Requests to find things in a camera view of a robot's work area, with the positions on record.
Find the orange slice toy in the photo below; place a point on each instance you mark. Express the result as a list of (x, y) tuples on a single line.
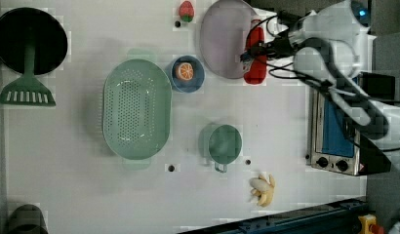
[(184, 71)]

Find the silver toaster oven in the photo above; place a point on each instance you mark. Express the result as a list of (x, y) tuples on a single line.
[(337, 147)]

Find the grey cylinder object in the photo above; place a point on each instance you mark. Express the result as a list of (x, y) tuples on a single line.
[(27, 219)]

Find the blue metal frame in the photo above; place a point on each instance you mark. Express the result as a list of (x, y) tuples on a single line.
[(334, 218)]

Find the blue bowl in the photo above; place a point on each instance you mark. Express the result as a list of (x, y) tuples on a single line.
[(186, 86)]

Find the green perforated colander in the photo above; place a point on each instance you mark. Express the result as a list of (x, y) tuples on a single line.
[(136, 114)]

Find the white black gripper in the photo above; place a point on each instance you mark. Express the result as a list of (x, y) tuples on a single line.
[(285, 43)]

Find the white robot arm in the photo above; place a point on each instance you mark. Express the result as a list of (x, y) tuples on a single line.
[(325, 48)]

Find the black round pan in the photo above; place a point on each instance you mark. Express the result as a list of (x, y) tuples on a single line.
[(50, 39)]

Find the grey round plate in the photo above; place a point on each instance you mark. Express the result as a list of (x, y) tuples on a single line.
[(223, 33)]

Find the green cup with handle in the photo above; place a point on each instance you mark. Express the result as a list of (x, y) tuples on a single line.
[(220, 143)]

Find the green slotted spatula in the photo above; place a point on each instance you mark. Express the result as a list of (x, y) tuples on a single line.
[(27, 90)]

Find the large strawberry toy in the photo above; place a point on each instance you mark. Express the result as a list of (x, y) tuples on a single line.
[(186, 11)]

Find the red ketchup bottle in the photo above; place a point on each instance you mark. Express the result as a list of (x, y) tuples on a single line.
[(254, 71)]

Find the peeled banana toy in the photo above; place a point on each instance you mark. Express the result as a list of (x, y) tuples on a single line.
[(263, 188)]

